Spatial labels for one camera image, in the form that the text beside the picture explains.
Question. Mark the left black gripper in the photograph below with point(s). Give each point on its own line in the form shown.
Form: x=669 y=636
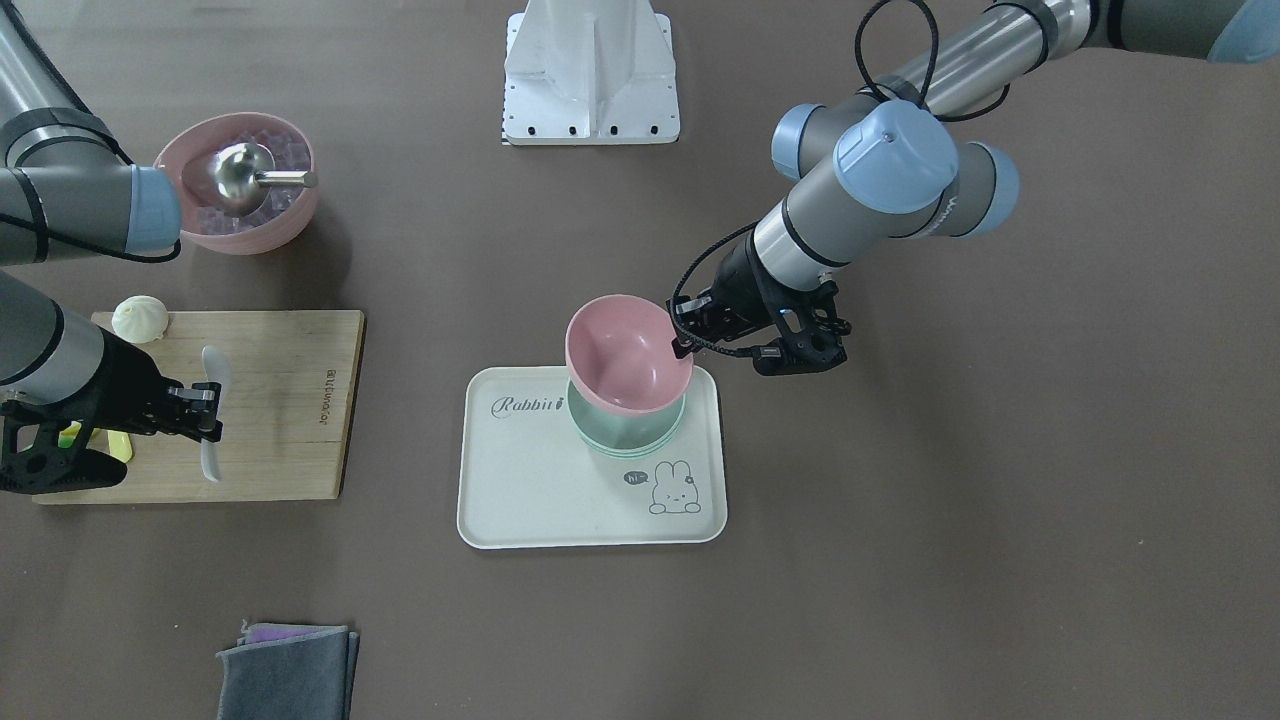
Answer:
x=738 y=287

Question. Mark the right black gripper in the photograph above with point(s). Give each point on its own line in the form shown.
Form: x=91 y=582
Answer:
x=128 y=384

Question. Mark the white ceramic spoon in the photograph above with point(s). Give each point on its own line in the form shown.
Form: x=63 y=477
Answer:
x=217 y=369

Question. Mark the small pink bowl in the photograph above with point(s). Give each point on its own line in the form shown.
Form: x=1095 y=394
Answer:
x=619 y=350

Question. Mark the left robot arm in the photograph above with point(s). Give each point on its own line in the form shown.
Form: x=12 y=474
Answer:
x=883 y=165

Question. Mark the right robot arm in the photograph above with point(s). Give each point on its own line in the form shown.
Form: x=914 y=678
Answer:
x=68 y=190

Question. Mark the large pink bowl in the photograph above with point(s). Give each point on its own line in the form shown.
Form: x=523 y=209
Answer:
x=284 y=212

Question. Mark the bamboo cutting board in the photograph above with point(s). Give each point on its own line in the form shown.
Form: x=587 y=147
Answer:
x=286 y=415

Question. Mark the yellow plastic knife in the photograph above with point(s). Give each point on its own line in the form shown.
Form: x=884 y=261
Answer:
x=114 y=443

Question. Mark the green stacked bowls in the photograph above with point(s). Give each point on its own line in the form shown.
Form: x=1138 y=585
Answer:
x=623 y=436

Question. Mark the green lime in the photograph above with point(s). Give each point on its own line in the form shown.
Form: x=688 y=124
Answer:
x=67 y=436

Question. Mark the cream rabbit tray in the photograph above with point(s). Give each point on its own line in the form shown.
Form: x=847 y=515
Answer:
x=529 y=480

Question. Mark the steel ice scoop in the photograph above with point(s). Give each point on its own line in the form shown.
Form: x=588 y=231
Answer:
x=237 y=179

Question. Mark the grey folded cloth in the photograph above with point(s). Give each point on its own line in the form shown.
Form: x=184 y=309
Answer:
x=289 y=671

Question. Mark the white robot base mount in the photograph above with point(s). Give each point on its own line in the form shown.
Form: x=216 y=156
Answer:
x=589 y=73

